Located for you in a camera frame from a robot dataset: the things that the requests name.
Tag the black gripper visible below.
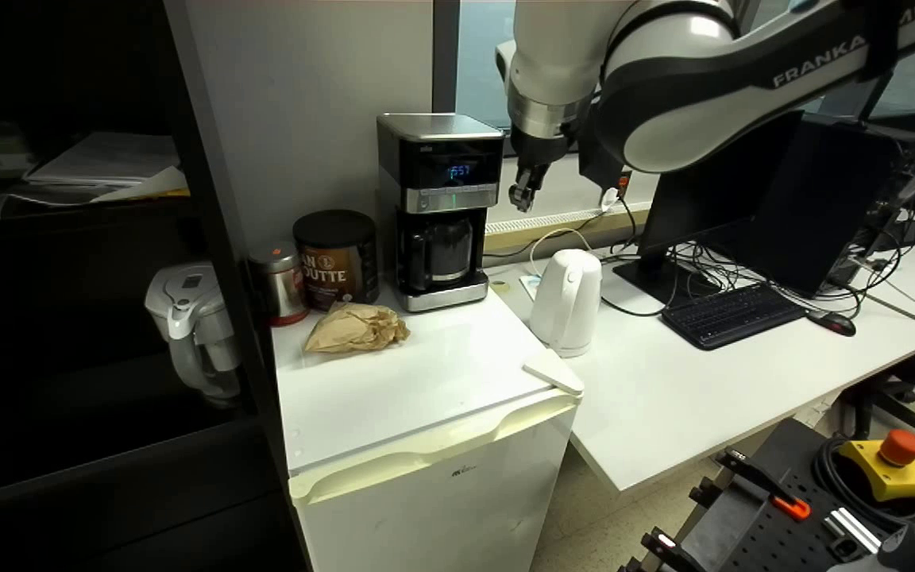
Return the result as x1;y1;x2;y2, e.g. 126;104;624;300
504;122;577;217

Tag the black silver coffee maker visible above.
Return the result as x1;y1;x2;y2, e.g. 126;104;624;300
376;108;509;314

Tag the dark coffee can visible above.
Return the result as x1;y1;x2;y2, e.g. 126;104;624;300
292;207;385;314

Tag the yellow emergency stop button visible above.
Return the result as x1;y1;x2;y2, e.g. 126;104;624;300
836;427;915;509

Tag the white electric kettle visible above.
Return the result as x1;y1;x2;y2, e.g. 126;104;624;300
523;249;606;361

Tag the brown crumpled paper bag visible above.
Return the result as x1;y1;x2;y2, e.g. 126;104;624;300
297;300;412;360

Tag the black keyboard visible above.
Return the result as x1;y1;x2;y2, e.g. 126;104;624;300
657;281;806;353

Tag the black computer monitor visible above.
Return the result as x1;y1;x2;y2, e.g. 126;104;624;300
614;108;904;309

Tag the white mini fridge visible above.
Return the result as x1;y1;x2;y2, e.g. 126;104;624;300
269;281;588;572

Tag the small red-labelled jar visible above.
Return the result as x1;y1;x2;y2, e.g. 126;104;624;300
262;243;312;326

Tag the black computer mouse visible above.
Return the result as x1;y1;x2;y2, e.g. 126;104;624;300
803;306;860;339

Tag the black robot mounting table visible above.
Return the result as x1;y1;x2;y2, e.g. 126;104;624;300
616;416;915;572

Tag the stack of white papers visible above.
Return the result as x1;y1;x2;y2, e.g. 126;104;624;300
0;131;193;218

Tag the black office chair base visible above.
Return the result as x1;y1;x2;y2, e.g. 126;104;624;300
836;321;915;460

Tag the black shelving unit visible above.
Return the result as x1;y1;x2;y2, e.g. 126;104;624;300
0;0;313;572

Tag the white kettle cord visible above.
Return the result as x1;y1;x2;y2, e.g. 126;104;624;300
482;217;642;265

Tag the grey window frame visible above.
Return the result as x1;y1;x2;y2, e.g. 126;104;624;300
429;0;528;135

